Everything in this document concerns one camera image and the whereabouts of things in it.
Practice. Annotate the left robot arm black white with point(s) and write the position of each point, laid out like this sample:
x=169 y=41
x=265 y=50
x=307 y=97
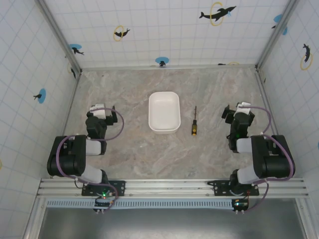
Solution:
x=74 y=156

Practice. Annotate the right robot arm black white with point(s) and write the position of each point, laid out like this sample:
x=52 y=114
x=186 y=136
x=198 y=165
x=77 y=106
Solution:
x=269 y=156

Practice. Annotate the white plastic bin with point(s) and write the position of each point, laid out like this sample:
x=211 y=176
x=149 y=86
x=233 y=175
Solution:
x=164 y=113

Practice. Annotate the dolphin blue circle sticker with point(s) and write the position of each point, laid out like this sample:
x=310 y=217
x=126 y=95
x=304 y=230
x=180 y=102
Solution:
x=41 y=95
x=162 y=61
x=76 y=49
x=280 y=23

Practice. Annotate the grey metal sheet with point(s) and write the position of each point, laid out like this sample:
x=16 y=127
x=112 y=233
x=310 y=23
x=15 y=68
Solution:
x=172 y=224

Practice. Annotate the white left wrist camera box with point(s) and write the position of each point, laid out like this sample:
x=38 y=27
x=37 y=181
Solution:
x=98 y=111

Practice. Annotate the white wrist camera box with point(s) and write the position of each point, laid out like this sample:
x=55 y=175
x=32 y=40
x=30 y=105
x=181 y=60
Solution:
x=243 y=107
x=98 y=111

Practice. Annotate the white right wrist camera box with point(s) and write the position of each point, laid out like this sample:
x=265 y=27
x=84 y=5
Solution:
x=243 y=107

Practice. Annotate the aluminium frame crossbar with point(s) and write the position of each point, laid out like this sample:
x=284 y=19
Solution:
x=169 y=67

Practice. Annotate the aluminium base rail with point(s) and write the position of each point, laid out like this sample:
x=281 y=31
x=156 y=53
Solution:
x=169 y=188

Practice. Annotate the aluminium frame post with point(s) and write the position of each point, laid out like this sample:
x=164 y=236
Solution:
x=59 y=37
x=276 y=35

